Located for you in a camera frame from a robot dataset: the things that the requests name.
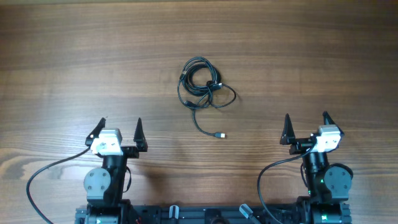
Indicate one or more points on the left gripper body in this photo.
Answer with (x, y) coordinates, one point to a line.
(130, 152)

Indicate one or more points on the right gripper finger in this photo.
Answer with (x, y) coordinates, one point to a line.
(329, 121)
(288, 135)

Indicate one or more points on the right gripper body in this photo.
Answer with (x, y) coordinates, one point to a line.
(300, 146)

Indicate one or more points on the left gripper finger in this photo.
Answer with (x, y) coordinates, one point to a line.
(139, 137)
(95, 132)

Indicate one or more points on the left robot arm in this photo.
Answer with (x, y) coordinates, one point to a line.
(105, 185)

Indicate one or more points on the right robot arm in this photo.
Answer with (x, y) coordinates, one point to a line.
(328, 184)

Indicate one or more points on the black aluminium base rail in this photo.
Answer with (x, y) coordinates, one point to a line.
(284, 213)

